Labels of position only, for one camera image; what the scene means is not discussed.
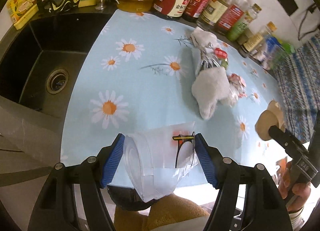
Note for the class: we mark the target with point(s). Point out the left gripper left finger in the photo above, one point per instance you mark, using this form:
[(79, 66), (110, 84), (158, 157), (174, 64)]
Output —
[(55, 208)]

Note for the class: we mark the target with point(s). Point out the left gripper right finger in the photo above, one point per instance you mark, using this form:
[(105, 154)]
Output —
[(263, 209)]

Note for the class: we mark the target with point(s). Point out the red white wrapper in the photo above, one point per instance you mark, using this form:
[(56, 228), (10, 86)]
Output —
[(238, 83)]

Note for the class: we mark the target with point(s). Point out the clear plastic cup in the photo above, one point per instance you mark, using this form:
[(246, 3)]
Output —
[(156, 160)]

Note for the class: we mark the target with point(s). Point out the silver foil wrapper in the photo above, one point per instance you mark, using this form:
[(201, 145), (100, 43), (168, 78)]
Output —
[(212, 56)]

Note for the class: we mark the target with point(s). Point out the white tissue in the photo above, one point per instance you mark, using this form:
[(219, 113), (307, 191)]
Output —
[(202, 38)]

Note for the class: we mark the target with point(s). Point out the black lined trash bin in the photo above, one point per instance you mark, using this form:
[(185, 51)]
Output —
[(128, 199)]

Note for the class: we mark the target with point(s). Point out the black kitchen sink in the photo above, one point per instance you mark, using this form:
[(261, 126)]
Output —
[(40, 66)]

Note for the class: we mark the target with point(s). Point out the person's right hand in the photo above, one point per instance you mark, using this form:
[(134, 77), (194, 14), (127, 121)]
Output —
[(301, 190)]

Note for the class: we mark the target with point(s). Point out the orange fuzzy trousers leg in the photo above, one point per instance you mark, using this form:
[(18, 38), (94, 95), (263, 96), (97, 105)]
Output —
[(169, 213)]

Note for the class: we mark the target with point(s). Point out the blue patterned cloth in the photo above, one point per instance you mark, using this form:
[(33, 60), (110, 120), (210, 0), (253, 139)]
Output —
[(298, 81)]

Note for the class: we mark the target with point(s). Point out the green seasoning bag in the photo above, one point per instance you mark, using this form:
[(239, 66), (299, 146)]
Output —
[(287, 50)]

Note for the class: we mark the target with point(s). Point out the blue white seasoning bag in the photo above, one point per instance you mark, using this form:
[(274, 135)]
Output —
[(271, 53)]

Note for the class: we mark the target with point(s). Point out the tall yellow label bottle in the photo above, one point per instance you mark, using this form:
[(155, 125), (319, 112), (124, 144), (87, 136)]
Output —
[(257, 39)]

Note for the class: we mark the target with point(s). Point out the green label oil bottle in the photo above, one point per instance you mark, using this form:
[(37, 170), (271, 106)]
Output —
[(240, 26)]

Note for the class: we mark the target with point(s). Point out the daisy print blue tablecloth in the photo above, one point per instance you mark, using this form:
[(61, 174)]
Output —
[(138, 76)]

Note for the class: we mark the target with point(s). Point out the red label clear bottle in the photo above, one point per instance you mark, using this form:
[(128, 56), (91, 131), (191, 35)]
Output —
[(234, 12)]

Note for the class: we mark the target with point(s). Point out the clear vinegar bottle yellow label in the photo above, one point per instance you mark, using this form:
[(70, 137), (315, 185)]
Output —
[(212, 12)]

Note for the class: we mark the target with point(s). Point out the green yellow sponge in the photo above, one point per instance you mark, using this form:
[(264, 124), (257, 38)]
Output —
[(87, 3)]

